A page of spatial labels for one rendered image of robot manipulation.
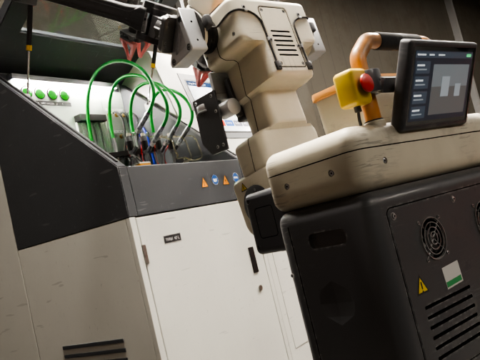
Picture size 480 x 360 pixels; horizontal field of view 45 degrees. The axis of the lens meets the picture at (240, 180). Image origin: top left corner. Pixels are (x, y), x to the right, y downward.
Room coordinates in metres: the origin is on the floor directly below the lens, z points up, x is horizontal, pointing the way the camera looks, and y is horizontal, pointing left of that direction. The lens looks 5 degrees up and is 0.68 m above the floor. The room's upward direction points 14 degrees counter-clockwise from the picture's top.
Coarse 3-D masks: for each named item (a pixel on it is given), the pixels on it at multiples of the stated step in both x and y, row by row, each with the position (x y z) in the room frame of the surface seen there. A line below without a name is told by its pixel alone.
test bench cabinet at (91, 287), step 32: (128, 224) 1.77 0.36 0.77; (32, 256) 2.04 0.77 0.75; (64, 256) 1.95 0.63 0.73; (96, 256) 1.86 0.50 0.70; (128, 256) 1.78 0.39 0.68; (32, 288) 2.06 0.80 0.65; (64, 288) 1.96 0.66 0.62; (96, 288) 1.88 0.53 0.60; (128, 288) 1.80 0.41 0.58; (32, 320) 2.08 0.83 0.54; (64, 320) 1.98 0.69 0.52; (96, 320) 1.90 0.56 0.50; (128, 320) 1.82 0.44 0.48; (64, 352) 2.00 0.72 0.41; (96, 352) 1.91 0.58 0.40; (128, 352) 1.83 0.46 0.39; (160, 352) 1.76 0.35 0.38; (288, 352) 2.33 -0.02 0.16
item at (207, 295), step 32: (160, 224) 1.87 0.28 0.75; (192, 224) 2.00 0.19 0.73; (224, 224) 2.15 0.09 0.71; (160, 256) 1.84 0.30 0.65; (192, 256) 1.97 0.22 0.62; (224, 256) 2.11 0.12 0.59; (256, 256) 2.28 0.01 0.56; (160, 288) 1.81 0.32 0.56; (192, 288) 1.94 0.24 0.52; (224, 288) 2.08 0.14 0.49; (256, 288) 2.24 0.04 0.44; (160, 320) 1.79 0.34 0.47; (192, 320) 1.91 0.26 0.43; (224, 320) 2.04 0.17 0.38; (256, 320) 2.20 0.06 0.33; (192, 352) 1.88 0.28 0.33; (224, 352) 2.01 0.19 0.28; (256, 352) 2.16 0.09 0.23
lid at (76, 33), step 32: (160, 0) 2.39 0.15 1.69; (0, 32) 1.98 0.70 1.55; (32, 32) 2.09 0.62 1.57; (64, 32) 2.20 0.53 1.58; (96, 32) 2.31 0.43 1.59; (0, 64) 2.10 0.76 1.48; (32, 64) 2.20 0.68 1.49; (64, 64) 2.31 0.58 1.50; (96, 64) 2.43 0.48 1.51; (128, 64) 2.57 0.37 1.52
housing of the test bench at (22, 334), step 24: (0, 168) 2.09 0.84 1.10; (0, 192) 2.10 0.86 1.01; (0, 216) 2.12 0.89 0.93; (0, 240) 2.13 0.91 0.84; (0, 264) 2.15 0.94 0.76; (0, 288) 2.17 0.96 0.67; (24, 288) 2.09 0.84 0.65; (0, 312) 2.18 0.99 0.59; (24, 312) 2.10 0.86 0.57; (0, 336) 2.20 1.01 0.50; (24, 336) 2.12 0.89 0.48
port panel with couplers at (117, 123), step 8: (104, 104) 2.51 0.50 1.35; (112, 104) 2.55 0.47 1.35; (120, 104) 2.59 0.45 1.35; (104, 112) 2.50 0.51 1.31; (112, 120) 2.53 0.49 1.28; (120, 120) 2.57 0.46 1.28; (120, 128) 2.56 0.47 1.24; (128, 128) 2.60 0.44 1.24; (120, 136) 2.54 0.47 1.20; (120, 144) 2.54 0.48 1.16; (120, 160) 2.52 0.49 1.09; (128, 160) 2.56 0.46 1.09
